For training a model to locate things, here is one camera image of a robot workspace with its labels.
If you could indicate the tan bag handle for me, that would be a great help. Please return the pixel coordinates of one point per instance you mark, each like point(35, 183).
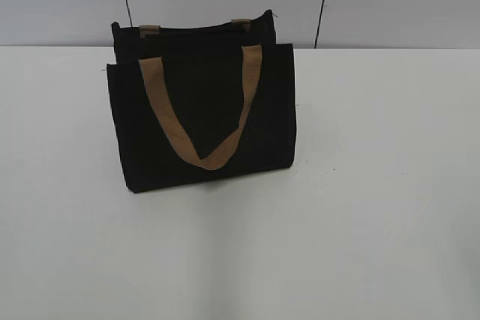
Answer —
point(152, 70)
point(145, 30)

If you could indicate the tan rear bag handle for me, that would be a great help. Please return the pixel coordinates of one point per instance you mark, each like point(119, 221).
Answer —
point(145, 30)

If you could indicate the black tote bag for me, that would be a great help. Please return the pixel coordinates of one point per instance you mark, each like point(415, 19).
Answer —
point(203, 77)

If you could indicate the tan front bag handle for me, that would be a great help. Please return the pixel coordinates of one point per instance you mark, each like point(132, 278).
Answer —
point(152, 70)

